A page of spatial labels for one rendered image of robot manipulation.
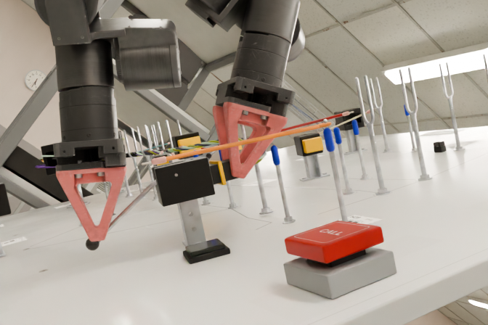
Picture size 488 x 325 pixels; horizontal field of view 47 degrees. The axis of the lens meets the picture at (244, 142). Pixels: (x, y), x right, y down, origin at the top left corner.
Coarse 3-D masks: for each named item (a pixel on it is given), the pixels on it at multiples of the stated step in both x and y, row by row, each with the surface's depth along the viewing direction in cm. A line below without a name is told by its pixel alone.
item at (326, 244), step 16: (336, 224) 41; (352, 224) 40; (288, 240) 40; (304, 240) 38; (320, 240) 37; (336, 240) 36; (352, 240) 37; (368, 240) 37; (304, 256) 38; (320, 256) 36; (336, 256) 36; (352, 256) 38
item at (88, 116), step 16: (64, 96) 56; (80, 96) 55; (96, 96) 56; (112, 96) 58; (64, 112) 56; (80, 112) 55; (96, 112) 56; (112, 112) 57; (64, 128) 56; (80, 128) 55; (96, 128) 56; (112, 128) 57; (64, 144) 53; (80, 144) 53; (96, 144) 53; (112, 144) 54; (96, 160) 57
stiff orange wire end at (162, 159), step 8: (304, 128) 50; (312, 128) 50; (264, 136) 50; (272, 136) 50; (280, 136) 50; (224, 144) 49; (232, 144) 49; (240, 144) 49; (192, 152) 49; (200, 152) 49; (152, 160) 48; (160, 160) 48; (168, 160) 48
